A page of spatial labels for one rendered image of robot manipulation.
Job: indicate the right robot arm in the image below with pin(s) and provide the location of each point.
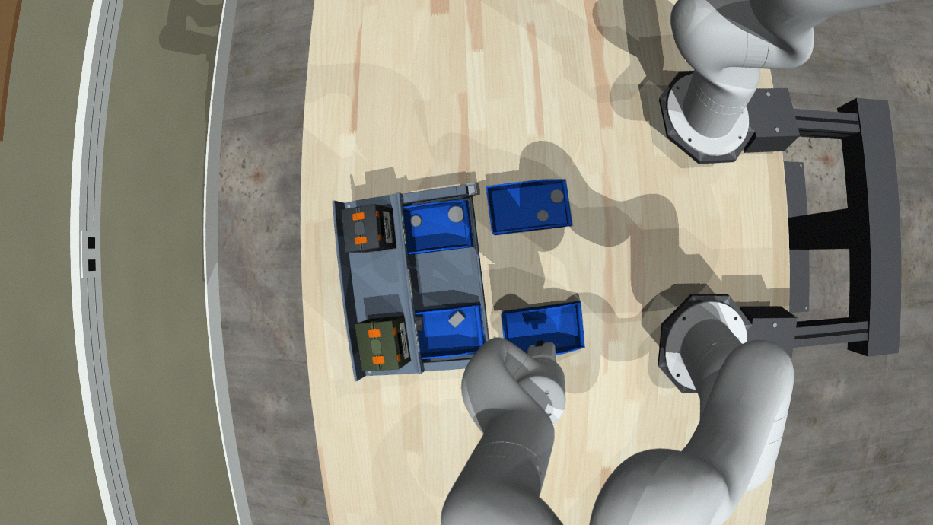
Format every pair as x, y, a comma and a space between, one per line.
716, 37

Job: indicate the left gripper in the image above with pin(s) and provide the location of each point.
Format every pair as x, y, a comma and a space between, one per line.
546, 350

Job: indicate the blue open-front bin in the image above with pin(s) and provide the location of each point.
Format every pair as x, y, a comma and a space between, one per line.
439, 339
437, 232
562, 326
515, 206

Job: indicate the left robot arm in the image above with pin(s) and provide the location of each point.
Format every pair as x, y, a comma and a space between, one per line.
748, 392

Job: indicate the grey metal shelf rack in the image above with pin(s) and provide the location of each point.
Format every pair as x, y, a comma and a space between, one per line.
378, 284

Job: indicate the olive green case with orange latches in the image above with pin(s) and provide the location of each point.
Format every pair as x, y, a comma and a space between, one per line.
383, 343

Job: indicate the dark grey case with orange latches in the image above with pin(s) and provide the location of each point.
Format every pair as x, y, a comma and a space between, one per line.
368, 228

